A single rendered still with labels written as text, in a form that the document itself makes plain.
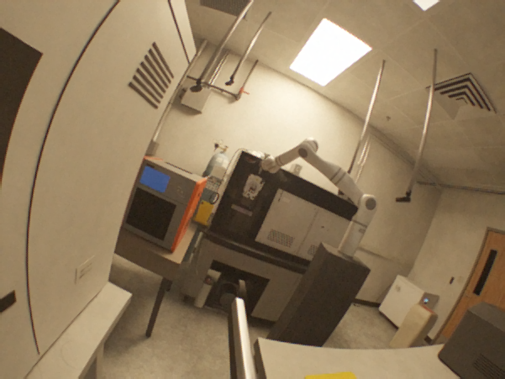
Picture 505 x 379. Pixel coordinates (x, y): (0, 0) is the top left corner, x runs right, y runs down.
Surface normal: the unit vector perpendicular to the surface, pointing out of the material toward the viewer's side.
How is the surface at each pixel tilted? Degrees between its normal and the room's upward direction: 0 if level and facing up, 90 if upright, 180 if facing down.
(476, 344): 90
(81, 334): 0
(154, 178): 90
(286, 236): 90
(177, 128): 90
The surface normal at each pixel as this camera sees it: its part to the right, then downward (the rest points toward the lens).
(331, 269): -0.15, -0.03
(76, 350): 0.40, -0.91
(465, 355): -0.91, -0.40
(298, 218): 0.12, 0.10
